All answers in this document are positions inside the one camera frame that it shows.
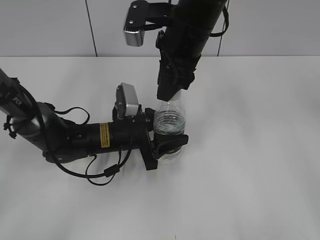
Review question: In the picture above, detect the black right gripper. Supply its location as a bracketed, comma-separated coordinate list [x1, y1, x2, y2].
[156, 30, 200, 102]

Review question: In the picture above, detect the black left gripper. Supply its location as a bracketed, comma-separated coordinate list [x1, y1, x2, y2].
[111, 105, 189, 171]

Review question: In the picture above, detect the clear cestbon water bottle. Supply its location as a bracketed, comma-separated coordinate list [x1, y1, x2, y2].
[152, 89, 187, 161]

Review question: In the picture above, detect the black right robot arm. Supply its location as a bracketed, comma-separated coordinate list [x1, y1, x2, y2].
[155, 0, 229, 102]

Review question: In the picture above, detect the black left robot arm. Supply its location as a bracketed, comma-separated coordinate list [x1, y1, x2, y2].
[0, 72, 189, 170]

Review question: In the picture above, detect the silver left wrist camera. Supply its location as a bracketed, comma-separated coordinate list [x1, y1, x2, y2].
[115, 82, 139, 120]

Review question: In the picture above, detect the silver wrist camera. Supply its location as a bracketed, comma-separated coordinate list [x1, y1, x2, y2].
[115, 82, 139, 120]
[123, 0, 174, 47]

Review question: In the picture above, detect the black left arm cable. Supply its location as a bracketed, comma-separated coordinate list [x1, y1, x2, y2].
[2, 79, 133, 186]

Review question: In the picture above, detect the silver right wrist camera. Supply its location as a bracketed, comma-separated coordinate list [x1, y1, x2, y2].
[123, 0, 174, 47]

